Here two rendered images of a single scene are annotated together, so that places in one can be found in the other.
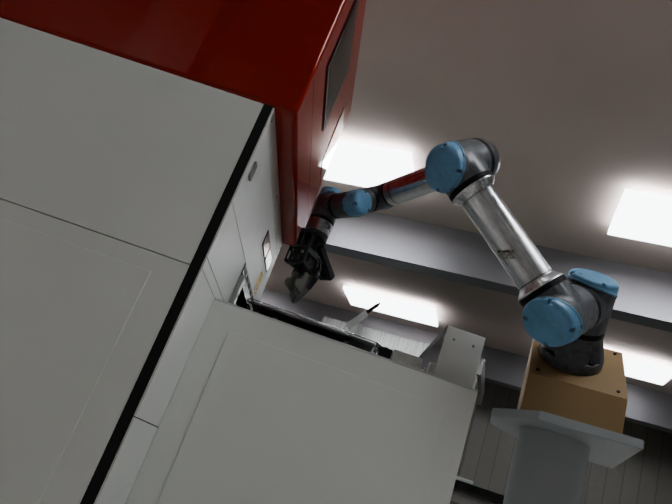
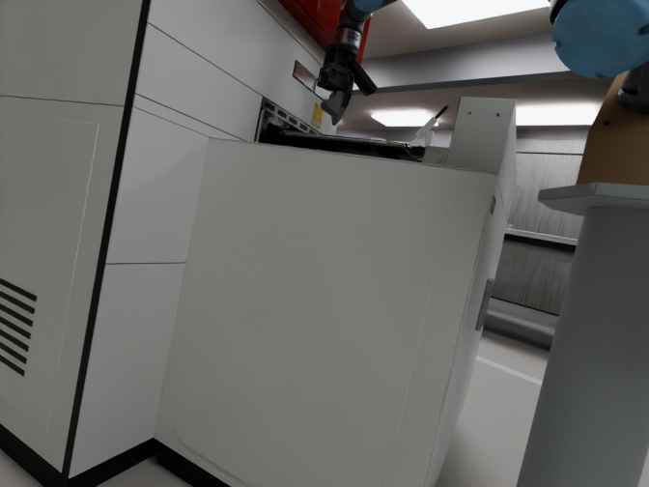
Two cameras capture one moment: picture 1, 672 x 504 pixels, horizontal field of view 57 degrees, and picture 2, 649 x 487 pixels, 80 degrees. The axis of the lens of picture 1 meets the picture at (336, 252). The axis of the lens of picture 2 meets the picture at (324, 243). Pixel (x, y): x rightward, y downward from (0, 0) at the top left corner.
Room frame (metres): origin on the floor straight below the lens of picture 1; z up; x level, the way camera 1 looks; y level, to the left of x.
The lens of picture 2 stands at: (0.66, -0.41, 0.69)
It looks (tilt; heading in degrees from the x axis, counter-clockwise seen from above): 4 degrees down; 22
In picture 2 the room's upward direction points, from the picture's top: 12 degrees clockwise
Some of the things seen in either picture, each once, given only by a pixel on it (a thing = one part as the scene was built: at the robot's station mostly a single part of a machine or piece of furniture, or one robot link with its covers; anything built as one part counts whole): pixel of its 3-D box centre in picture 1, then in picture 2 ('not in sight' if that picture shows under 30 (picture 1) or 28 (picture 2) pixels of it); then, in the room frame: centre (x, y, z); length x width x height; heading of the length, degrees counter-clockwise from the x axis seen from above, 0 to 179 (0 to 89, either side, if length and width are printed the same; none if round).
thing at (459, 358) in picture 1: (435, 378); (488, 167); (1.68, -0.38, 0.89); 0.55 x 0.09 x 0.14; 176
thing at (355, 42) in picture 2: (319, 229); (347, 42); (1.70, 0.07, 1.19); 0.08 x 0.08 x 0.05
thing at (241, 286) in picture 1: (242, 313); (299, 147); (1.77, 0.19, 0.89); 0.44 x 0.02 x 0.10; 176
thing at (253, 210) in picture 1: (249, 251); (272, 85); (1.60, 0.22, 1.02); 0.81 x 0.03 x 0.40; 176
